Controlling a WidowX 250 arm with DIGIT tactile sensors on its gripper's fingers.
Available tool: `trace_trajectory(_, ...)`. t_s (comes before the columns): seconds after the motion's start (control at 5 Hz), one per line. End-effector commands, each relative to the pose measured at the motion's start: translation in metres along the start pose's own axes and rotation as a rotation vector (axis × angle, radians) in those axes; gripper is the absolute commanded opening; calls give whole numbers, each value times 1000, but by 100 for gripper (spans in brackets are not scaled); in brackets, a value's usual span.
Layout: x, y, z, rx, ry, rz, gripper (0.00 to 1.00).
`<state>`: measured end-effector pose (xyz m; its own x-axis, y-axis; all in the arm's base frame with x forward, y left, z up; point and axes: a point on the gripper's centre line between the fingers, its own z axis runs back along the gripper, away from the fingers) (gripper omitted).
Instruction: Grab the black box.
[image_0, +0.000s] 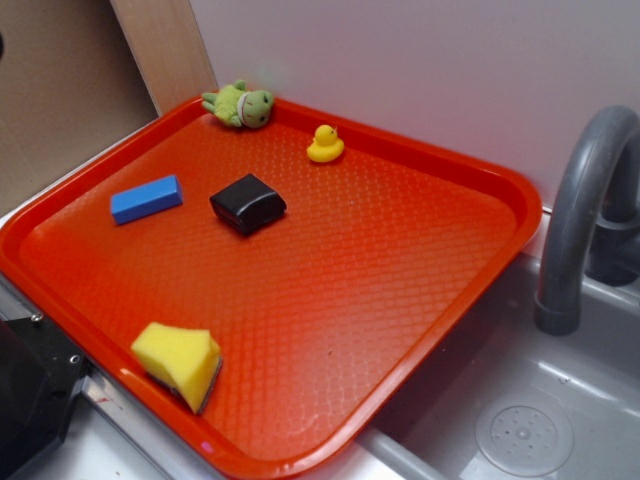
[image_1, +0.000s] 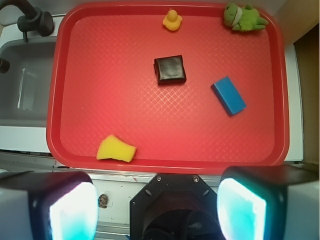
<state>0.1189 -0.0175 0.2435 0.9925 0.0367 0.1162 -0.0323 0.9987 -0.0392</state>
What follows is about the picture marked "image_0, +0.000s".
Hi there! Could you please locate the black box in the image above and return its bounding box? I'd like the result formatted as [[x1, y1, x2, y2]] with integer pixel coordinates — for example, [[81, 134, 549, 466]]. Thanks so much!
[[209, 174, 287, 236]]

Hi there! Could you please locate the grey toy faucet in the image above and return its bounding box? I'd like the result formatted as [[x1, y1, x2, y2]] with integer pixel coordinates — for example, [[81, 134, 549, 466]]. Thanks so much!
[[535, 105, 639, 336]]

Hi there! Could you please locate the red plastic tray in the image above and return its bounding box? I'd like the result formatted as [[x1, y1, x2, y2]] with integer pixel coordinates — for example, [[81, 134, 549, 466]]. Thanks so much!
[[1, 100, 542, 479]]

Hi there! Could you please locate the green plush frog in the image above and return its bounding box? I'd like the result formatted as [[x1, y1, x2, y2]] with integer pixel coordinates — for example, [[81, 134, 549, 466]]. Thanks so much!
[[201, 80, 275, 129]]

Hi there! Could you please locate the grey toy sink basin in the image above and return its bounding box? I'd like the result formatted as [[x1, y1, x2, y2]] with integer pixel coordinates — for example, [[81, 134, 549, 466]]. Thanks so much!
[[360, 255, 639, 479]]

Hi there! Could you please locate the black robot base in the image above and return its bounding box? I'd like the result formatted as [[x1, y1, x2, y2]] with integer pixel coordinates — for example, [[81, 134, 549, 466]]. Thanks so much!
[[1, 314, 88, 479]]

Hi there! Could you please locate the yellow sponge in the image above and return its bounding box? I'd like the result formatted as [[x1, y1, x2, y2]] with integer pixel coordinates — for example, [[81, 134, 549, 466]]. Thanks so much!
[[131, 322, 222, 414]]

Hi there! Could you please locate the blue rectangular block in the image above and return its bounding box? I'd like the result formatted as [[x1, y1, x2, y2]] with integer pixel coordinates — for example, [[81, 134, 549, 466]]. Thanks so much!
[[110, 175, 183, 225]]

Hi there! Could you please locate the yellow rubber duck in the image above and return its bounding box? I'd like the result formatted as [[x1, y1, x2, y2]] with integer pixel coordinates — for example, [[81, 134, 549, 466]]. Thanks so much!
[[306, 124, 345, 163]]

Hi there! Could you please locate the wooden board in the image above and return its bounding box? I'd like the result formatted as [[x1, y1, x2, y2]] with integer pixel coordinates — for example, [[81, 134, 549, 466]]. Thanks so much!
[[111, 0, 218, 115]]

